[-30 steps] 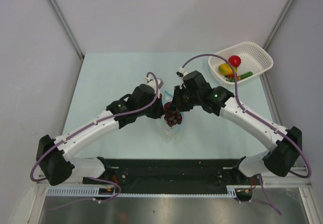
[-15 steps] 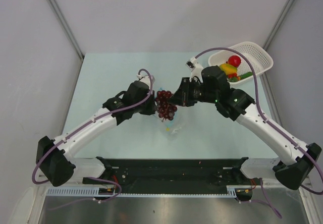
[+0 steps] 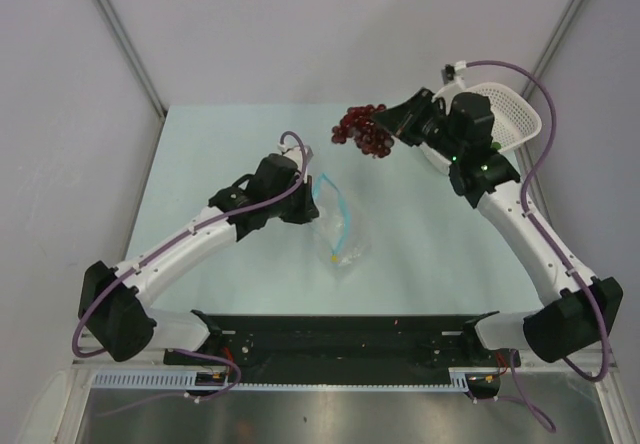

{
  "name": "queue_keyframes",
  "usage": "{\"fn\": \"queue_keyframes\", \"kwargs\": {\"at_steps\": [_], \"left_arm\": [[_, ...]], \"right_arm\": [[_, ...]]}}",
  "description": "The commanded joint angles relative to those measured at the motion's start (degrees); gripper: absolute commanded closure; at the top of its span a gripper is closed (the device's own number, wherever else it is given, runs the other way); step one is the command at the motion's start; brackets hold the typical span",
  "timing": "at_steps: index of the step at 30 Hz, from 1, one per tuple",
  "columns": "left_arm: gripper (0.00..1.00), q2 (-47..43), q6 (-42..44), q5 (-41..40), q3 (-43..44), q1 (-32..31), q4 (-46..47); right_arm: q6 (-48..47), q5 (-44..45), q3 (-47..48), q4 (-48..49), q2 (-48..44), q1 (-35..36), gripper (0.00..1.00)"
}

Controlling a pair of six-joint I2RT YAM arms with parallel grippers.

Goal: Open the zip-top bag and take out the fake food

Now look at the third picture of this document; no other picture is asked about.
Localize aluminium frame post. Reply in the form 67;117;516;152
92;0;168;122
531;0;587;80

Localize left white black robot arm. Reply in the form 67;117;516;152
74;146;319;364

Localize white perforated plastic basket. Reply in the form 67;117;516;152
435;82;542;154

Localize right aluminium frame post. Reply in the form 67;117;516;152
531;0;587;80

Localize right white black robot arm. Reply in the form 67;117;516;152
372;86;623;365

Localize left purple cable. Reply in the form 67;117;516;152
71;131;309;358

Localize clear zip top bag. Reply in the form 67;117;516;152
309;173;371;280

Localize white slotted cable duct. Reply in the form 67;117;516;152
91;369;498;393

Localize dark purple fake grapes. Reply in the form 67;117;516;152
331;104;395;159

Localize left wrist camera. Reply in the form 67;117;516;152
277;143;314;182

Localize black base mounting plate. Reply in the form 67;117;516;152
163;314;520;381

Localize left aluminium frame post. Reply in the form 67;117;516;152
92;0;168;122

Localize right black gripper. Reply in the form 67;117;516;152
372;87;464;162

